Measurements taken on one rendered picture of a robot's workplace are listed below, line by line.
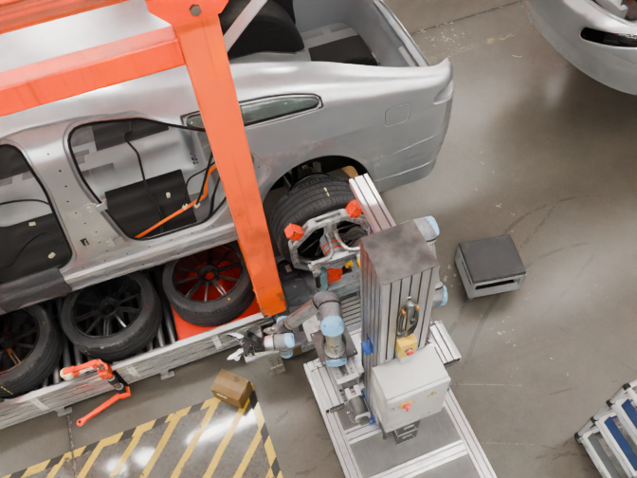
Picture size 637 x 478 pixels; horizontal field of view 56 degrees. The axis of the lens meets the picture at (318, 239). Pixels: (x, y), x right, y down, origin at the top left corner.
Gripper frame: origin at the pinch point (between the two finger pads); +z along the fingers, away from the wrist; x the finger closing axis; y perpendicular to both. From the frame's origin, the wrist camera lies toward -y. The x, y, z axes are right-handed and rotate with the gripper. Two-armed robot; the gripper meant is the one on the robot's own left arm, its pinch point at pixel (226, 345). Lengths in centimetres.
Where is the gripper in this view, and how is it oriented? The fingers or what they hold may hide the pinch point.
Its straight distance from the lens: 323.9
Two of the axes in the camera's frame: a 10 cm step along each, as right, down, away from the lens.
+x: -1.0, -7.3, 6.7
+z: -9.9, 1.3, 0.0
